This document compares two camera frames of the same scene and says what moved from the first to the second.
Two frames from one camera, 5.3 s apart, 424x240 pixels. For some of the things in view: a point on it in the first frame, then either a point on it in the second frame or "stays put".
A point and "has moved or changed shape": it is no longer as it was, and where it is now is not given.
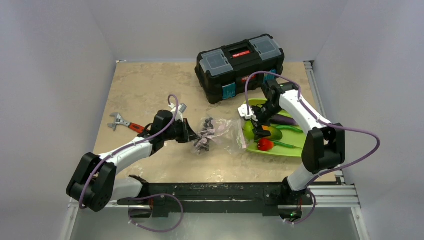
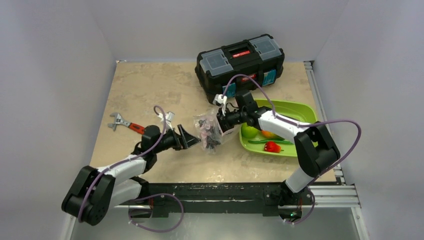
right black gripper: (260, 118) → (223, 120)
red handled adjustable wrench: (119, 120) stays put
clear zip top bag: (219, 135) has moved or changed shape
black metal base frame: (269, 196) stays put
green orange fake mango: (276, 133) stays put
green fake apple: (248, 132) stays put
